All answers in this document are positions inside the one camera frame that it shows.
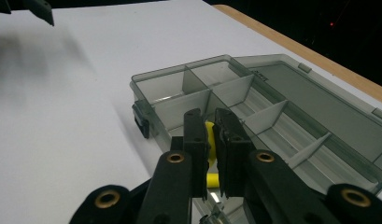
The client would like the grey clear plastic compartment box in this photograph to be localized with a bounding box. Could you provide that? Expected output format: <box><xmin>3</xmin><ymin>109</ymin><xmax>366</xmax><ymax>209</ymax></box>
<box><xmin>129</xmin><ymin>53</ymin><xmax>382</xmax><ymax>224</ymax></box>

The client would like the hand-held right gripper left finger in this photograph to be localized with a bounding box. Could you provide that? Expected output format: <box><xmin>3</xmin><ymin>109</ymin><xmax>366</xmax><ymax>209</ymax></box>
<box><xmin>171</xmin><ymin>107</ymin><xmax>211</xmax><ymax>201</ymax></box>

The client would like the yellow foam earplug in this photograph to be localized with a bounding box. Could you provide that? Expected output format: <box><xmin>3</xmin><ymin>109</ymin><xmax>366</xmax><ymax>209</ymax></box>
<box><xmin>205</xmin><ymin>120</ymin><xmax>218</xmax><ymax>167</ymax></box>
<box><xmin>205</xmin><ymin>173</ymin><xmax>220</xmax><ymax>189</ymax></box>

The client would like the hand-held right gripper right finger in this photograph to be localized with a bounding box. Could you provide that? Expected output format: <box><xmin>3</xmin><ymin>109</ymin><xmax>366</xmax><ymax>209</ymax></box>
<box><xmin>212</xmin><ymin>107</ymin><xmax>256</xmax><ymax>199</ymax></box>

